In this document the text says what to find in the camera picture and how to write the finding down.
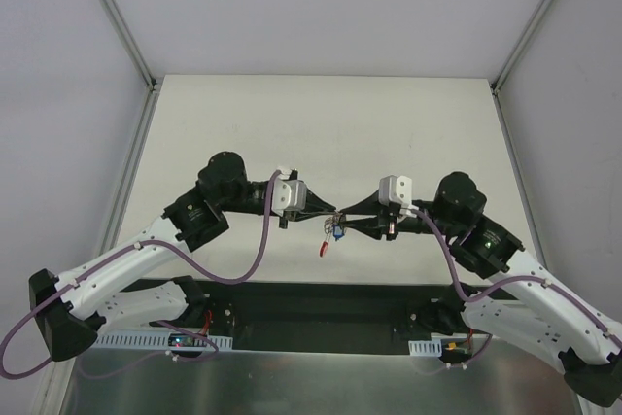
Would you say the metal key holder red handle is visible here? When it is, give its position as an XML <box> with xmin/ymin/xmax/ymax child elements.
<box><xmin>319</xmin><ymin>212</ymin><xmax>346</xmax><ymax>258</ymax></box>

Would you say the blue key tag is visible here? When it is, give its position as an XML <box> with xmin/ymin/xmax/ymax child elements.
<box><xmin>332</xmin><ymin>225</ymin><xmax>345</xmax><ymax>241</ymax></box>

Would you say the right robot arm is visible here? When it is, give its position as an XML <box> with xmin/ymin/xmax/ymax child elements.
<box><xmin>341</xmin><ymin>172</ymin><xmax>621</xmax><ymax>407</ymax></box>

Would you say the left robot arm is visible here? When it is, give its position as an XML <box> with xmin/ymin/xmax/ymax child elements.
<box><xmin>28</xmin><ymin>152</ymin><xmax>336</xmax><ymax>362</ymax></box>

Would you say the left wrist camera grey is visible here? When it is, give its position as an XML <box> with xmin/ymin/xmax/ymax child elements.
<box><xmin>271</xmin><ymin>179</ymin><xmax>307</xmax><ymax>217</ymax></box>

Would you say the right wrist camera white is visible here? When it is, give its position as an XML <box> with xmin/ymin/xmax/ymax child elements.
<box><xmin>378</xmin><ymin>175</ymin><xmax>413</xmax><ymax>217</ymax></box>

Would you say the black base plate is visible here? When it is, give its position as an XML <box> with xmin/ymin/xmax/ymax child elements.
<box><xmin>111</xmin><ymin>278</ymin><xmax>536</xmax><ymax>352</ymax></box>

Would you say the right white cable duct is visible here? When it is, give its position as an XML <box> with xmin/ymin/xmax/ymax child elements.
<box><xmin>408</xmin><ymin>338</ymin><xmax>443</xmax><ymax>358</ymax></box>

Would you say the white cable duct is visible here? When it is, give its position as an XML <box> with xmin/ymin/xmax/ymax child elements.
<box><xmin>408</xmin><ymin>338</ymin><xmax>443</xmax><ymax>358</ymax></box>
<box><xmin>92</xmin><ymin>330</ymin><xmax>212</xmax><ymax>352</ymax></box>

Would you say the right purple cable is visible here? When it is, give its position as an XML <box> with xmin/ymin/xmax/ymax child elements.
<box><xmin>412</xmin><ymin>208</ymin><xmax>622</xmax><ymax>338</ymax></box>

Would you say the purple cable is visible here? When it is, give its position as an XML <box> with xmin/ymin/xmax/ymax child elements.
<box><xmin>0</xmin><ymin>169</ymin><xmax>283</xmax><ymax>381</ymax></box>
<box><xmin>412</xmin><ymin>208</ymin><xmax>622</xmax><ymax>338</ymax></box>

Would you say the left aluminium frame post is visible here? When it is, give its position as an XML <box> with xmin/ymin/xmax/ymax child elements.
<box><xmin>98</xmin><ymin>0</ymin><xmax>158</xmax><ymax>92</ymax></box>

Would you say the aluminium frame post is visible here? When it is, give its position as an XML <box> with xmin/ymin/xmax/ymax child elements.
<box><xmin>98</xmin><ymin>0</ymin><xmax>158</xmax><ymax>92</ymax></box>
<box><xmin>491</xmin><ymin>0</ymin><xmax>557</xmax><ymax>96</ymax></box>

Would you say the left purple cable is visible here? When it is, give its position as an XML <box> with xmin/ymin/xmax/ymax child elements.
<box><xmin>0</xmin><ymin>169</ymin><xmax>283</xmax><ymax>381</ymax></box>

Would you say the left white cable duct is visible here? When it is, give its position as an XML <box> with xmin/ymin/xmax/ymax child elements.
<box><xmin>92</xmin><ymin>330</ymin><xmax>212</xmax><ymax>352</ymax></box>

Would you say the right aluminium frame post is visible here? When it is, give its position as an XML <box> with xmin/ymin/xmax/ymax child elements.
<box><xmin>491</xmin><ymin>0</ymin><xmax>557</xmax><ymax>96</ymax></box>

